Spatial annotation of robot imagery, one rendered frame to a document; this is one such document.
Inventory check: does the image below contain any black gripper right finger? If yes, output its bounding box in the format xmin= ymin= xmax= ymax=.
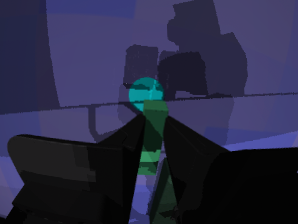
xmin=162 ymin=116 xmax=298 ymax=224

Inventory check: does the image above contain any cyan circle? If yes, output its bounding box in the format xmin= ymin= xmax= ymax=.
xmin=129 ymin=76 xmax=164 ymax=112

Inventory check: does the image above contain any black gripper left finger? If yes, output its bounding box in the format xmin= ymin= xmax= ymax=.
xmin=7 ymin=113 xmax=145 ymax=224

